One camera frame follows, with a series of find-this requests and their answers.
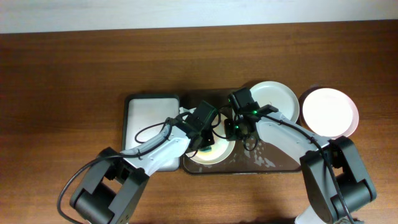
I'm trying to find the green and yellow sponge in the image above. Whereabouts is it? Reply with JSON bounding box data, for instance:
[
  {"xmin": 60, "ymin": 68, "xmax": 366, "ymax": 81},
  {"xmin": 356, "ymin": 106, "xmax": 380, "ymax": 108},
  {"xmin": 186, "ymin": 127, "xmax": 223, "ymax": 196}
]
[{"xmin": 199, "ymin": 146, "xmax": 213, "ymax": 153}]

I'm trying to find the cream plate with red stain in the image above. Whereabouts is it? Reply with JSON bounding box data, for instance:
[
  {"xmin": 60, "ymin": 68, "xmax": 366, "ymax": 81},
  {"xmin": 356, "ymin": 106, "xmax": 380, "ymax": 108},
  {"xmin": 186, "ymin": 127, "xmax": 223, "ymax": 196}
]
[{"xmin": 183, "ymin": 113, "xmax": 235, "ymax": 165}]

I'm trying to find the pale green plate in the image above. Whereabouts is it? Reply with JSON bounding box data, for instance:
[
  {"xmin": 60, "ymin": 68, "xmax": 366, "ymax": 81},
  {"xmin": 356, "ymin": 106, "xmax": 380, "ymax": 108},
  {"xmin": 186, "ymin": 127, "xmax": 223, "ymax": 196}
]
[{"xmin": 250, "ymin": 81, "xmax": 300, "ymax": 123}]

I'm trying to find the pink plate with red stain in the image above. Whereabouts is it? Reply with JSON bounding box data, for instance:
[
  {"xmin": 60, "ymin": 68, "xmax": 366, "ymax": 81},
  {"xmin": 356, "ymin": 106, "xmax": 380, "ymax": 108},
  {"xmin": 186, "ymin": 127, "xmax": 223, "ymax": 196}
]
[{"xmin": 301, "ymin": 88, "xmax": 359, "ymax": 139}]

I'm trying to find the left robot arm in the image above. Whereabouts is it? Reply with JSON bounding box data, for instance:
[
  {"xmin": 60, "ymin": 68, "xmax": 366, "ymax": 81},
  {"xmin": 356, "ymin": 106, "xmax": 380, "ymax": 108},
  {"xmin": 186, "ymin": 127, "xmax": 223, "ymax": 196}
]
[{"xmin": 70, "ymin": 101, "xmax": 218, "ymax": 224}]

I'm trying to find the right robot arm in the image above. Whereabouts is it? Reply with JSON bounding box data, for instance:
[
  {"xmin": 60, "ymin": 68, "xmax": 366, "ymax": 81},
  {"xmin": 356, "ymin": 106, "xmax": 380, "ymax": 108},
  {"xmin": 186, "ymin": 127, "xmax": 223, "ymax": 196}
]
[{"xmin": 225, "ymin": 88, "xmax": 377, "ymax": 224}]

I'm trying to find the brown plastic tray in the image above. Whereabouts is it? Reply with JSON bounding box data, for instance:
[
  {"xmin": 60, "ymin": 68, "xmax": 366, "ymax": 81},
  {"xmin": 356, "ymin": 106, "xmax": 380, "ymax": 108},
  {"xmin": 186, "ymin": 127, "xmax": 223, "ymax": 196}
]
[{"xmin": 178, "ymin": 89, "xmax": 300, "ymax": 175}]

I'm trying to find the black tray with white foam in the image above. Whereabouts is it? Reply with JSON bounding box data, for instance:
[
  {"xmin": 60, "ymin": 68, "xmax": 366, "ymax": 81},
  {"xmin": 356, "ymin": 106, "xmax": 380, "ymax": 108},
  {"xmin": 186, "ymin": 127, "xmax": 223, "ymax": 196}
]
[{"xmin": 121, "ymin": 94, "xmax": 180, "ymax": 175}]

